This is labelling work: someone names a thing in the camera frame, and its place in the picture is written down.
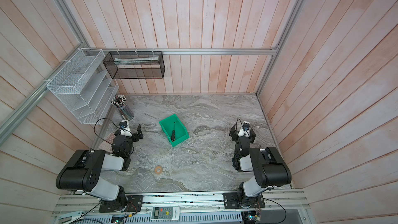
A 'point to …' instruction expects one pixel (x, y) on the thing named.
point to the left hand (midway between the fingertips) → (134, 126)
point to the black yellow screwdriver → (173, 135)
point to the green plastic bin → (173, 123)
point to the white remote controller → (165, 213)
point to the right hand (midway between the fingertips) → (244, 125)
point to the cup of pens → (119, 101)
